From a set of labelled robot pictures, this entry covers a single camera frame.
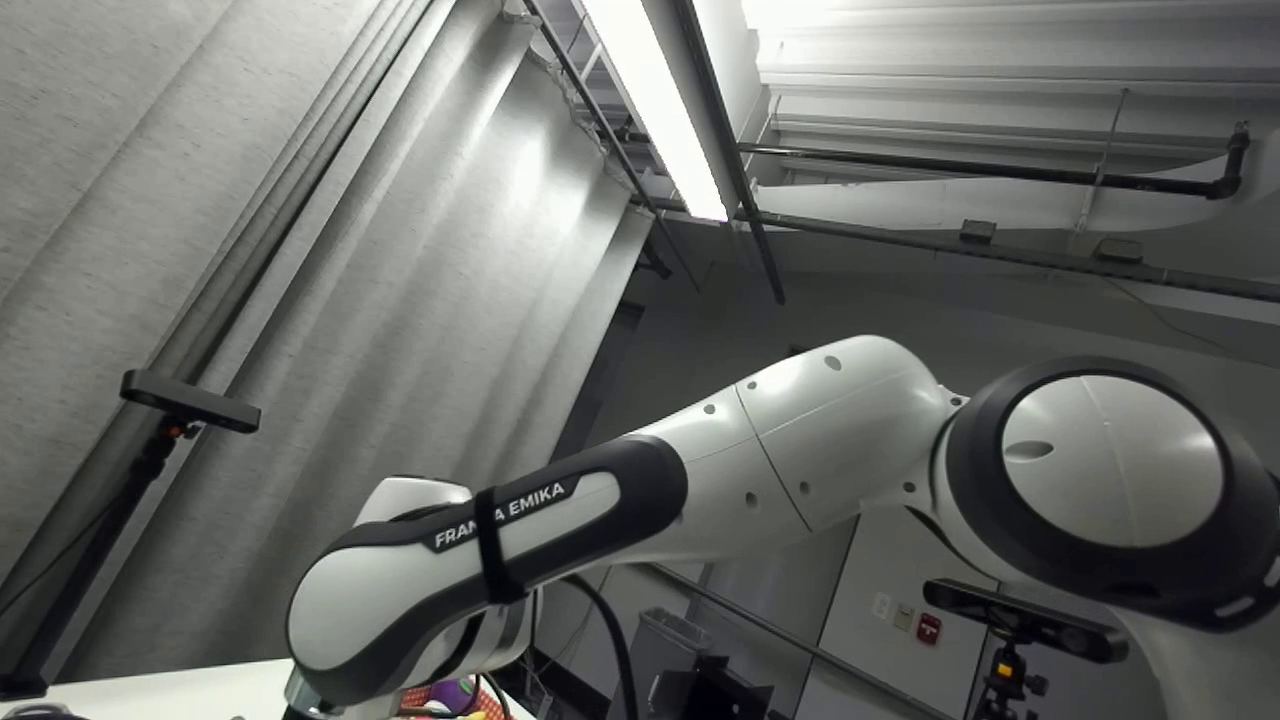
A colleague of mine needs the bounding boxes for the long ceiling light fixture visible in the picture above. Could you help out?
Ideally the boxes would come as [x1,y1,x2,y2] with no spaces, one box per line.
[574,0,731,226]

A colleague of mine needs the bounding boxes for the grey curtain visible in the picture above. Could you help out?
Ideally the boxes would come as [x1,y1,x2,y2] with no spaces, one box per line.
[0,0,658,685]

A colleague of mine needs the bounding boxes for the dark equipment box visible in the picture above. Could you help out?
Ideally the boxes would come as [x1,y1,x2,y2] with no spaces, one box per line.
[619,609,779,720]

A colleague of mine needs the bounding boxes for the colourful toy blocks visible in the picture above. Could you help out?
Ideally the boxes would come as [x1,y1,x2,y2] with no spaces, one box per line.
[397,678,516,720]

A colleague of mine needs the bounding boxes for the black ceiling pipe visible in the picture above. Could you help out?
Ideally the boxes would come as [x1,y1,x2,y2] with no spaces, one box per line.
[736,119,1255,205]

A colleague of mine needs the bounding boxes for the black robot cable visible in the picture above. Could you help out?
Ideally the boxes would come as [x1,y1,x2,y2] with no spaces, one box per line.
[556,572,646,720]

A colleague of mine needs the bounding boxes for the black ceiling conduit rail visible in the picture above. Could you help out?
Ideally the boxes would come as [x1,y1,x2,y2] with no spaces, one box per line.
[651,205,1280,303]

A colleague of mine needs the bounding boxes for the black bar-shaped camera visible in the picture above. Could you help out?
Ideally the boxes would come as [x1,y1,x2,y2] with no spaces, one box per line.
[117,368,265,437]

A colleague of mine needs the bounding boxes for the black camera on tripod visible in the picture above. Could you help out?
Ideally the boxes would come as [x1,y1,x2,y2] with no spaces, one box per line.
[918,578,1130,720]

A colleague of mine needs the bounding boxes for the black camera stand pole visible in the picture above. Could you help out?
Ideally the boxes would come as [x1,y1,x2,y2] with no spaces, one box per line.
[0,414,203,704]

